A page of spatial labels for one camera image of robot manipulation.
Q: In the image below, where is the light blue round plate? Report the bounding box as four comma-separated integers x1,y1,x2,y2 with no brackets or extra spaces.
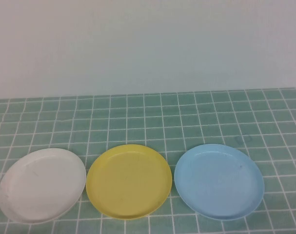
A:
174,143,265,219

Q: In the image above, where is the white round plate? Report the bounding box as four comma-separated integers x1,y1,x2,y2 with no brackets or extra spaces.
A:
0,148,87,224

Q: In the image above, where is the green checkered tablecloth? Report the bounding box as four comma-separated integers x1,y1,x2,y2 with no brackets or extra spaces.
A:
0,88,296,234

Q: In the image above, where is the yellow round plate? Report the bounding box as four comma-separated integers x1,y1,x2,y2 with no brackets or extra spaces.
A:
86,144,173,218

